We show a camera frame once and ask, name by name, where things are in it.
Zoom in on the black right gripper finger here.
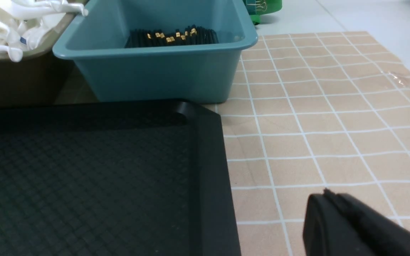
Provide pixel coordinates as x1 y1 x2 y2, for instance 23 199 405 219
303 188 410 256

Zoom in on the checked beige table mat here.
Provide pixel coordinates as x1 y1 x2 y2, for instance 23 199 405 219
207 31 410 256

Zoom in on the black plastic serving tray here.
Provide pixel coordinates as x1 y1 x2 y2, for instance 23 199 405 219
0 100 241 256

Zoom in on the green cloth backdrop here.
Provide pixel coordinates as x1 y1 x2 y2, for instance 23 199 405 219
243 0 283 26

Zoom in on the bundle of black chopsticks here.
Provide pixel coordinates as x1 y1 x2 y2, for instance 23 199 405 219
124 25 219 48

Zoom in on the teal plastic chopstick bin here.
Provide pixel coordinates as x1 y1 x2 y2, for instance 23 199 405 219
53 0 258 104

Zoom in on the olive plastic spoon bin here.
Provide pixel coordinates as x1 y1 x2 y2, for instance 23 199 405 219
0 13 84 107

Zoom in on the pile of white spoons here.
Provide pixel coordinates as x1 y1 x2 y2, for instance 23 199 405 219
0 0 89 63

